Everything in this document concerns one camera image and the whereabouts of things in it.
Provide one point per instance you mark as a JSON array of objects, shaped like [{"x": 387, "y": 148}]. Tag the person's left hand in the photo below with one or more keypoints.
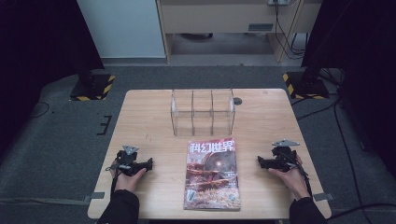
[{"x": 126, "y": 183}]

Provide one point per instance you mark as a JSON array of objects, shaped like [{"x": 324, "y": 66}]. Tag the white power strip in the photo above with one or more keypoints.
[{"x": 278, "y": 2}]

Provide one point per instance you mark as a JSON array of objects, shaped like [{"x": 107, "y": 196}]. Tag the light wooden desk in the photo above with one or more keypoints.
[{"x": 218, "y": 17}]

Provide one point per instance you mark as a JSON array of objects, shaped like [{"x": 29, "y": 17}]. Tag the clear acrylic file rack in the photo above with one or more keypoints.
[{"x": 202, "y": 119}]

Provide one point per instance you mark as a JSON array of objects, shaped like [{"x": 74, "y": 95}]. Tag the grey tape strip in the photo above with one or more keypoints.
[
  {"x": 95, "y": 196},
  {"x": 323, "y": 197}
]

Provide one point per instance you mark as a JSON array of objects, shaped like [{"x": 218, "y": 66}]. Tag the black round table grommet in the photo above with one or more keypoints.
[{"x": 237, "y": 101}]

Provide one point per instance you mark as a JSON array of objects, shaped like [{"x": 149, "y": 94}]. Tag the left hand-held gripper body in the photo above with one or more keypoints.
[{"x": 127, "y": 160}]

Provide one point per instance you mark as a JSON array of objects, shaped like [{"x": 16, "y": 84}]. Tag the black yellow striped stand base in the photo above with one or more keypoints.
[
  {"x": 306, "y": 87},
  {"x": 93, "y": 88}
]

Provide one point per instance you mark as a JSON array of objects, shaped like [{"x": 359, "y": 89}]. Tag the person's right hand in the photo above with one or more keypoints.
[{"x": 294, "y": 182}]

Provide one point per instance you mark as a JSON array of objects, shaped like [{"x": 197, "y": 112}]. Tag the red cover magazine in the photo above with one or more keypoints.
[{"x": 213, "y": 180}]

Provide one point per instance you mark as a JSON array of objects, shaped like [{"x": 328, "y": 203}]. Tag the dark curtain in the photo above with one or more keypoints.
[
  {"x": 40, "y": 40},
  {"x": 361, "y": 46}
]

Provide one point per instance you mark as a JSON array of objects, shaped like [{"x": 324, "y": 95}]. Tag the white panel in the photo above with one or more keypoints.
[{"x": 121, "y": 28}]

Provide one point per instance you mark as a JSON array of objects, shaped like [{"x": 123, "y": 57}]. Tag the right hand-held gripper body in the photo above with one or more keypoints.
[{"x": 284, "y": 158}]

